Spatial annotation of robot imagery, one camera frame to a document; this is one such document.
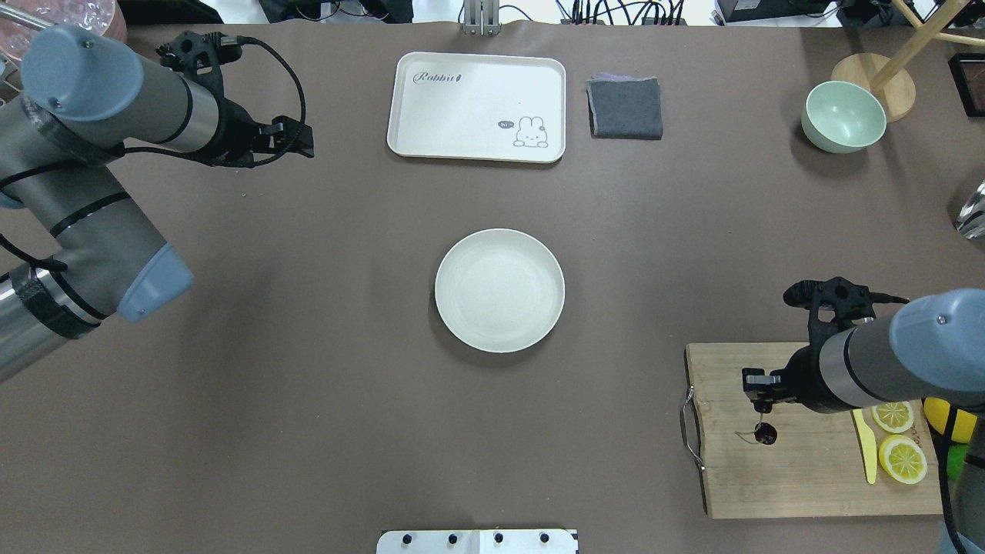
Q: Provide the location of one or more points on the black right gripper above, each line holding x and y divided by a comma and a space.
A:
803, 374

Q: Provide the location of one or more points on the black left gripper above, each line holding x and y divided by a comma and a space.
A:
235, 132

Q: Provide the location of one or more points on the dark red cherry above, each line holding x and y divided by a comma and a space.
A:
763, 433

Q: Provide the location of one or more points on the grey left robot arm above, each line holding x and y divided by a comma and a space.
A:
86, 101

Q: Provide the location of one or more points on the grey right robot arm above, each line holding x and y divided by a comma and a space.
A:
867, 349

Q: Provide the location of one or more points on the white rabbit tray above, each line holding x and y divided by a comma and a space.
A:
488, 107

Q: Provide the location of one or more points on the wooden cutting board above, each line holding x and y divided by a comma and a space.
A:
813, 470

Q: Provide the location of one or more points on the yellow plastic knife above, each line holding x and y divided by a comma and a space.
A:
867, 442

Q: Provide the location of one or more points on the upper lemon slice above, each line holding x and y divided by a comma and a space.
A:
894, 417

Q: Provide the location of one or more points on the lemon slice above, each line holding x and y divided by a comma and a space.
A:
894, 417
903, 459

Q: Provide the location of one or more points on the lower lemon slice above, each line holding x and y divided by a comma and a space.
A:
903, 459

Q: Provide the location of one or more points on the clear pink container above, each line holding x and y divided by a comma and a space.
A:
104, 18

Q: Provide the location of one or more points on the yellow and green toy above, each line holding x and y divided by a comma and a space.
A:
956, 426

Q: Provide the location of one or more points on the white round plate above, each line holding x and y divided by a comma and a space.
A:
500, 291

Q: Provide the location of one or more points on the mint green bowl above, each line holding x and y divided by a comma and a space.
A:
840, 117

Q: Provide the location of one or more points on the folded grey cloth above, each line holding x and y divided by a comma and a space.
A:
624, 107

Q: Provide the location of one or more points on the white control box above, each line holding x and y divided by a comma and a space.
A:
479, 541

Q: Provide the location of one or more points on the wooden stand with base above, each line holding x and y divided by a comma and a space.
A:
887, 78

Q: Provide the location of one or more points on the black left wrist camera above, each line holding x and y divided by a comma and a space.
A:
199, 57

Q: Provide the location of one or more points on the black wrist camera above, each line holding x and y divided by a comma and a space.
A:
835, 305
199, 57

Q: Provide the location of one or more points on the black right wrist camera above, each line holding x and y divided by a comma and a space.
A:
835, 305

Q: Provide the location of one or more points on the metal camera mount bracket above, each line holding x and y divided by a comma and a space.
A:
480, 18

